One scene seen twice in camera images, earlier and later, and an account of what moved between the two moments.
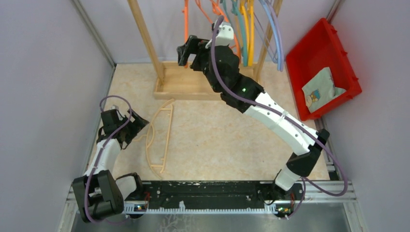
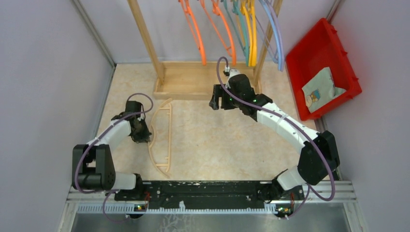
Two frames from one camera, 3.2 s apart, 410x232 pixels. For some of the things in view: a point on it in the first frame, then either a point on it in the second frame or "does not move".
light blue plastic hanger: (275, 31) does not move
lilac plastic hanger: (279, 36) does not move
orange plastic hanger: (185, 11) -> (185, 5)
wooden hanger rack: (178, 80) does not move
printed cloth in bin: (321, 90) does not move
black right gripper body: (200, 62) -> (232, 103)
